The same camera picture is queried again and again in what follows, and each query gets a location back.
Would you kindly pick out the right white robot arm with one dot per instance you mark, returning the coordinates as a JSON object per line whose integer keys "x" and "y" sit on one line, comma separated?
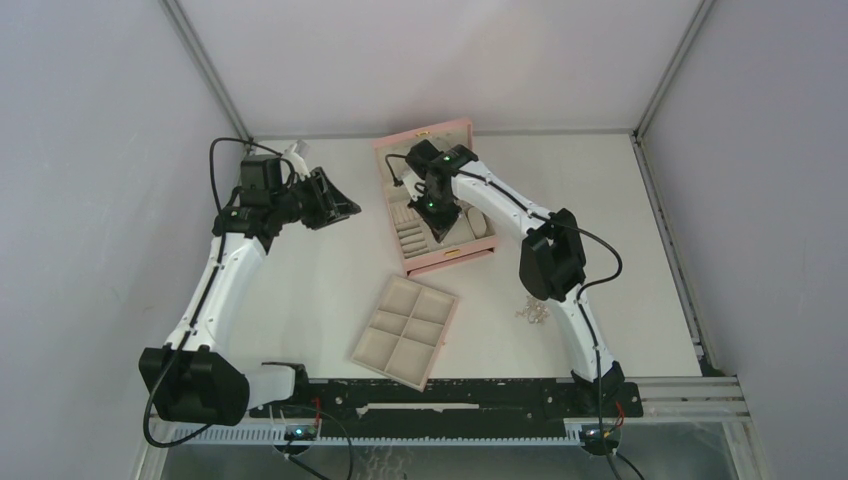
{"x": 552, "y": 255}

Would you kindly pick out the pink jewelry box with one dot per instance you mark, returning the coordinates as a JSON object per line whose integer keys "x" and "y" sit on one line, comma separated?
{"x": 471, "y": 238}

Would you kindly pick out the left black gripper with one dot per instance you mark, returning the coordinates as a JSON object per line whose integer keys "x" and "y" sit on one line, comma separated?
{"x": 331, "y": 206}

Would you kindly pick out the beige six-compartment tray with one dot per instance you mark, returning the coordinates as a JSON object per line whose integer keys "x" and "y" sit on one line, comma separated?
{"x": 404, "y": 334}

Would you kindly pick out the white slotted cable duct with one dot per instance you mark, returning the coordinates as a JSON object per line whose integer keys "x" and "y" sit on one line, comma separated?
{"x": 303, "y": 435}

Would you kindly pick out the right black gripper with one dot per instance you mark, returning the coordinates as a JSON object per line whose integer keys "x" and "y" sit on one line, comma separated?
{"x": 441, "y": 225}

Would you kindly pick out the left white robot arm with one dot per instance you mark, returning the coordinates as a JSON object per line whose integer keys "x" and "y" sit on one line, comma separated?
{"x": 190, "y": 378}

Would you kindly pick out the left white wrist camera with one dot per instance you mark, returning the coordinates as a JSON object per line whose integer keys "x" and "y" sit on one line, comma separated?
{"x": 295, "y": 154}

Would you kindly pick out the black mounting base plate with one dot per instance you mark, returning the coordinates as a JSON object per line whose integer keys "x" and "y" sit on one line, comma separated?
{"x": 523, "y": 405}

